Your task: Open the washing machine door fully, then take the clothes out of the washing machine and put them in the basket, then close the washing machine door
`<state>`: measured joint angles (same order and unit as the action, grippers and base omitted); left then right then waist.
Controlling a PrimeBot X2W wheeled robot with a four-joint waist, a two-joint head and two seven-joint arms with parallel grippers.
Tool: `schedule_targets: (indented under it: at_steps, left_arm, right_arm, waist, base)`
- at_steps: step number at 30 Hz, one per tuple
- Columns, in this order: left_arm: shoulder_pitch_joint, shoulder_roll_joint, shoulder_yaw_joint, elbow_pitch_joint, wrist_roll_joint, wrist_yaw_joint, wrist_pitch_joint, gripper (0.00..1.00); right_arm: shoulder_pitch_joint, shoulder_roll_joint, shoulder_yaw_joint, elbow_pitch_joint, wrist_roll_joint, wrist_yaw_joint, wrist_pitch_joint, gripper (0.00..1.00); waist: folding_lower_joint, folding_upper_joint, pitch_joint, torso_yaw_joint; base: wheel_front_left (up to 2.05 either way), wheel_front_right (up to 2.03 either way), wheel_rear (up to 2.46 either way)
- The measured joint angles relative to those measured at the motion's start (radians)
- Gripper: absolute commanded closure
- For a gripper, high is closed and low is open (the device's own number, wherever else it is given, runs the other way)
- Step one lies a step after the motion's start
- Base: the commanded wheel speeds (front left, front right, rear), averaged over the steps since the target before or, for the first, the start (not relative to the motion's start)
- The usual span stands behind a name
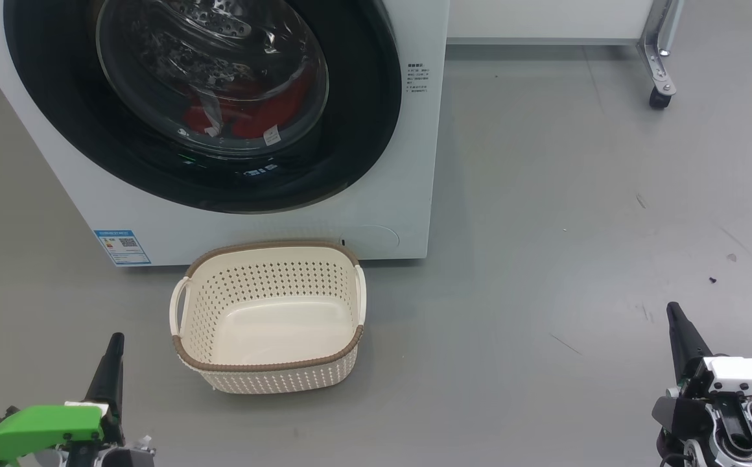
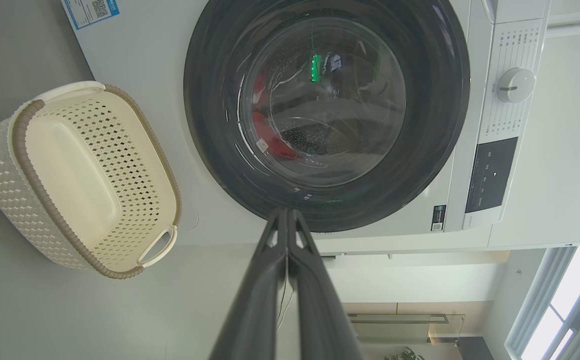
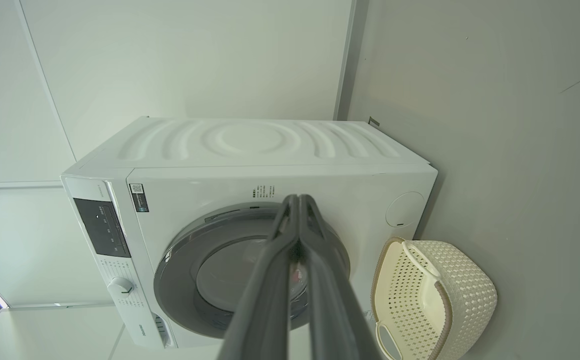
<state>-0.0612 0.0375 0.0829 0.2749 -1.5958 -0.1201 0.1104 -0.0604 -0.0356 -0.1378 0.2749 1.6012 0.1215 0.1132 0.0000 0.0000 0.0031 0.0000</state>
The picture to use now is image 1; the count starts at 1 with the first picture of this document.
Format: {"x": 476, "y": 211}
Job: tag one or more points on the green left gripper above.
{"x": 32, "y": 428}

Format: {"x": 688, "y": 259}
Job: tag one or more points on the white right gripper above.
{"x": 745, "y": 376}

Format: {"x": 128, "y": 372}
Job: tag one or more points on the red and white garment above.
{"x": 253, "y": 120}

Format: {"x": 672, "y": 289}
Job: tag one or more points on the dark grey washing machine door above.
{"x": 350, "y": 130}

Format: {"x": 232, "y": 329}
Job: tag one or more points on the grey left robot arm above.
{"x": 123, "y": 457}

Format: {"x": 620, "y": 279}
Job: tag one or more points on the cream perforated laundry basket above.
{"x": 272, "y": 324}

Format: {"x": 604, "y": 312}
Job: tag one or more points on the white front-load washing machine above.
{"x": 376, "y": 194}

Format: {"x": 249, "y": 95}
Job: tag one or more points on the blue energy label sticker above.
{"x": 123, "y": 248}

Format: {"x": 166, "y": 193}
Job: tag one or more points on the metal stand leg with caster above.
{"x": 658, "y": 45}

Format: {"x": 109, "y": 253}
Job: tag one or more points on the printed text notice sticker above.
{"x": 417, "y": 78}

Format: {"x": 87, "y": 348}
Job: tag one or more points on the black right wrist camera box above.
{"x": 681, "y": 415}

